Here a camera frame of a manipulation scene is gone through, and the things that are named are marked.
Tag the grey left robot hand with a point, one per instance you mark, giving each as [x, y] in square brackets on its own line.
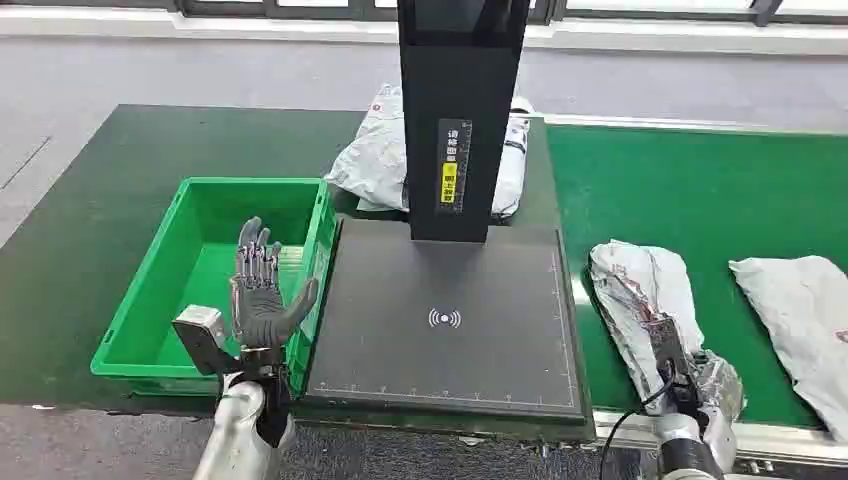
[260, 308]

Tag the grey parcel bag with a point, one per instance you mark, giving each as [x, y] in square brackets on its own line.
[371, 159]
[639, 291]
[808, 324]

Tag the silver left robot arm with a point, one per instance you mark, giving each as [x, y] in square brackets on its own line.
[238, 430]

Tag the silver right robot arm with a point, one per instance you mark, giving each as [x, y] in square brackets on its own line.
[689, 450]

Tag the green plastic crate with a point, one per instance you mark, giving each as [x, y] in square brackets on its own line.
[199, 265]

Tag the black scanner column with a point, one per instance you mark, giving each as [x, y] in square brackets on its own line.
[457, 99]

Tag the green conveyor belt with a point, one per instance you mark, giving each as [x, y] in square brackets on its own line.
[696, 192]

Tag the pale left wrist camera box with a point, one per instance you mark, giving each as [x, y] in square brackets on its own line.
[202, 331]

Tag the dark window frame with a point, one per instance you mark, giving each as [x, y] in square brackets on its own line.
[318, 8]

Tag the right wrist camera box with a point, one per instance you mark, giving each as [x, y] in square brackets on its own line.
[670, 351]

